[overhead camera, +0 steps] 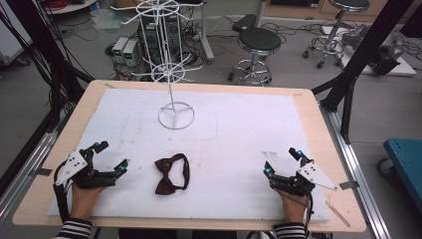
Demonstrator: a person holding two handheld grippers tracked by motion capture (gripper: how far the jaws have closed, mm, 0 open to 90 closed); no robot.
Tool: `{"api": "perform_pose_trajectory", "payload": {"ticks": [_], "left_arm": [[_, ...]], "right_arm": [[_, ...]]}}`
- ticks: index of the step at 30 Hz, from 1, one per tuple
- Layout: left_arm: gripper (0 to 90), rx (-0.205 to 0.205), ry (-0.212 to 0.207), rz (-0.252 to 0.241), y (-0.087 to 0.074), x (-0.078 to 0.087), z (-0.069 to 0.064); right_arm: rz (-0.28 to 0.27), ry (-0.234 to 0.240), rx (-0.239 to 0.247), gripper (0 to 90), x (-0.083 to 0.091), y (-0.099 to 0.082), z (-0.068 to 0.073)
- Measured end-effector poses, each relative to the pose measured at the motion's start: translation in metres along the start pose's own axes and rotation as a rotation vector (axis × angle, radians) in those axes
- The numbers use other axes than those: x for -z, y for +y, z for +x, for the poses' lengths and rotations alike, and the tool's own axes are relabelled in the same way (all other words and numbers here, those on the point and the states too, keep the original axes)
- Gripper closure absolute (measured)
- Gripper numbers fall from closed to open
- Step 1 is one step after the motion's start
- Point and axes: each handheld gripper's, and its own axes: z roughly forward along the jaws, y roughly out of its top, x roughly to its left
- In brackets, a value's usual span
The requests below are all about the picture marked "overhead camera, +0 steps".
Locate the white foam board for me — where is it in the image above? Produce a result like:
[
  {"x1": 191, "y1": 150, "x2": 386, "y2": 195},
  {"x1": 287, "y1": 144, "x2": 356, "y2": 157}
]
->
[{"x1": 47, "y1": 87, "x2": 331, "y2": 223}]

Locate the person's left hand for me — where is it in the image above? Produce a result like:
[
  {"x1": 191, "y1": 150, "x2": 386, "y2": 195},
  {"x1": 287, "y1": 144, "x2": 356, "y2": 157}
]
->
[{"x1": 70, "y1": 183, "x2": 107, "y2": 222}]

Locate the grey tape piece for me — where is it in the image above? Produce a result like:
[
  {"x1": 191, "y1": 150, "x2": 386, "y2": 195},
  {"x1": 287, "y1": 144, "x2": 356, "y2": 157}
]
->
[
  {"x1": 338, "y1": 180, "x2": 360, "y2": 191},
  {"x1": 28, "y1": 166, "x2": 54, "y2": 177}
]

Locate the black metal frame stand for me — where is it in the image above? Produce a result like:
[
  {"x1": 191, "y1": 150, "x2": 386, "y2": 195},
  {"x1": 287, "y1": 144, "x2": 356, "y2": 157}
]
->
[
  {"x1": 311, "y1": 0, "x2": 416, "y2": 144},
  {"x1": 0, "y1": 0, "x2": 95, "y2": 133}
]

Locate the black foot pedal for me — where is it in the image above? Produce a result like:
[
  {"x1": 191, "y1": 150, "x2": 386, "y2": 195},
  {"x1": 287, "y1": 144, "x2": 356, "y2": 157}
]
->
[{"x1": 231, "y1": 13, "x2": 257, "y2": 33}]

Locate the dark red bow tie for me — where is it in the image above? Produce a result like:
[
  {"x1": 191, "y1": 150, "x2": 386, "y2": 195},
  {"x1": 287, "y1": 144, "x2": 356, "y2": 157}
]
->
[{"x1": 153, "y1": 152, "x2": 191, "y2": 196}]

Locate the person's right hand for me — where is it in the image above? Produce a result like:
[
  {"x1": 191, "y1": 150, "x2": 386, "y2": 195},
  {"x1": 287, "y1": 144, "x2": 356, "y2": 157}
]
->
[{"x1": 278, "y1": 188, "x2": 311, "y2": 224}]

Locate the grey power supply unit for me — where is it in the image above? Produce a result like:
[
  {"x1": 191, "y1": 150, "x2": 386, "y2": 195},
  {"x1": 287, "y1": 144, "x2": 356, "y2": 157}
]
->
[
  {"x1": 122, "y1": 39, "x2": 142, "y2": 68},
  {"x1": 111, "y1": 36, "x2": 130, "y2": 65}
]

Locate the black round stool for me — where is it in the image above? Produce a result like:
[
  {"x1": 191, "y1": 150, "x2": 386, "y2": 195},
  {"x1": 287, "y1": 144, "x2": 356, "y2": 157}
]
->
[
  {"x1": 227, "y1": 26, "x2": 283, "y2": 87},
  {"x1": 302, "y1": 0, "x2": 371, "y2": 70}
]

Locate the blue cart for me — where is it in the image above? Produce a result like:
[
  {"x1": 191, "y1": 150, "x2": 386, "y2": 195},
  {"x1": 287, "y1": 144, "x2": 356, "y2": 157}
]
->
[{"x1": 376, "y1": 137, "x2": 422, "y2": 214}]

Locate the aluminium rail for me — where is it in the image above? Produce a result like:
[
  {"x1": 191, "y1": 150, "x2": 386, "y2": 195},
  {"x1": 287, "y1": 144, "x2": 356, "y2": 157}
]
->
[
  {"x1": 318, "y1": 105, "x2": 393, "y2": 239},
  {"x1": 0, "y1": 108, "x2": 74, "y2": 222}
]

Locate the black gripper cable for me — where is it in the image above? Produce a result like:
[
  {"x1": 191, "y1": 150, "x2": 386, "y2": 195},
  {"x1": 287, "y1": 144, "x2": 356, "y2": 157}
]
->
[
  {"x1": 52, "y1": 159, "x2": 73, "y2": 225},
  {"x1": 304, "y1": 193, "x2": 316, "y2": 235}
]

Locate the grey machine on white base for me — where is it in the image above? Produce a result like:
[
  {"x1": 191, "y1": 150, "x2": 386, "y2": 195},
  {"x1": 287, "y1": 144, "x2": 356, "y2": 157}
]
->
[{"x1": 340, "y1": 23, "x2": 417, "y2": 78}]

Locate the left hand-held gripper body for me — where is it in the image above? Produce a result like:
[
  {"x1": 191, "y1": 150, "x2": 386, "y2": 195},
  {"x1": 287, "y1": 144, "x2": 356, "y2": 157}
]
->
[{"x1": 54, "y1": 147, "x2": 119, "y2": 190}]

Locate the white wire display rack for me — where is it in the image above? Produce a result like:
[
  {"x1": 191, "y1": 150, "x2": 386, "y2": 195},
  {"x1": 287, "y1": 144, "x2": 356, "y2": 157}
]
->
[{"x1": 109, "y1": 0, "x2": 205, "y2": 130}]

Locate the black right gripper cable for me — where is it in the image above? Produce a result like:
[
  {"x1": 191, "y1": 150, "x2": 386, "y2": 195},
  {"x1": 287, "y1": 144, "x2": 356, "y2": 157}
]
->
[{"x1": 304, "y1": 193, "x2": 316, "y2": 235}]

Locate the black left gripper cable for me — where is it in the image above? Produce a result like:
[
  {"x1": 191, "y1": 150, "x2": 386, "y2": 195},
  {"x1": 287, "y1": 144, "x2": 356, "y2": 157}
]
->
[{"x1": 52, "y1": 159, "x2": 73, "y2": 225}]

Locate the flat wooden stick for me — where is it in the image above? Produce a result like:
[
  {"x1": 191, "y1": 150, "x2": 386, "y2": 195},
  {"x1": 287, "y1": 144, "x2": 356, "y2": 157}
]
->
[{"x1": 324, "y1": 200, "x2": 352, "y2": 229}]

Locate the black computer tower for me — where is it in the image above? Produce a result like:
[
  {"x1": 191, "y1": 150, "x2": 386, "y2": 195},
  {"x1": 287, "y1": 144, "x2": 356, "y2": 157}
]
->
[{"x1": 136, "y1": 15, "x2": 183, "y2": 63}]

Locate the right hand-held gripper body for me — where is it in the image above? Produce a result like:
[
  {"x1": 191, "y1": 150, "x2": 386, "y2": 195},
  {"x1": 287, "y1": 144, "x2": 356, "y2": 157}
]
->
[{"x1": 270, "y1": 160, "x2": 339, "y2": 197}]

